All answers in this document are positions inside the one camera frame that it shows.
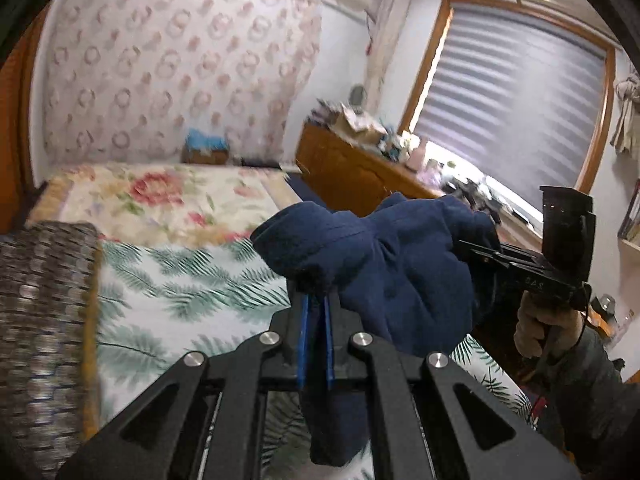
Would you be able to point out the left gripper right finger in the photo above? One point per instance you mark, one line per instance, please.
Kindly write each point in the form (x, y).
(339, 325)

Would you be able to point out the blue item in basket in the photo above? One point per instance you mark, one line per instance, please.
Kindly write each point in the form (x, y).
(204, 149)

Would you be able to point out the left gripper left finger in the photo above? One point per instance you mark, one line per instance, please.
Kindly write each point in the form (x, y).
(297, 329)

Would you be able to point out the cardboard box on cabinet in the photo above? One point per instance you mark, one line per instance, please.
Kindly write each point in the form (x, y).
(361, 127)

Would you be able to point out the gloved right hand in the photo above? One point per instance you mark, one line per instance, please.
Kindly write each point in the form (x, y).
(543, 330)

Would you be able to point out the wooden sideboard cabinet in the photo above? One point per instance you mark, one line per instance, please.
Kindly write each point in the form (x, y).
(347, 177)

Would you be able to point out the navy blue shirt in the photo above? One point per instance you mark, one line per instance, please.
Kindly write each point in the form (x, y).
(398, 269)

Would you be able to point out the small round desk fan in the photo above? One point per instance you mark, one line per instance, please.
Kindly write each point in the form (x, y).
(357, 97)

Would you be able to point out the floral pattern blanket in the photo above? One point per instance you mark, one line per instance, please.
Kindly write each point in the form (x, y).
(157, 205)

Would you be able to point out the black tool on cabinet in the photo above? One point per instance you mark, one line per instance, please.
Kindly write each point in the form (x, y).
(469, 193)

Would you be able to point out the pink circle pattern curtain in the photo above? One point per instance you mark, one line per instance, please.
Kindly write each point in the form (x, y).
(127, 80)

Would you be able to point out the palm leaf print bedsheet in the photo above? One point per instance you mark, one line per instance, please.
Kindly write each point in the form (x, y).
(156, 304)

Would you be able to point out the striped window blind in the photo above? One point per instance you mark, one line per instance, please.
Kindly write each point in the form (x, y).
(515, 96)

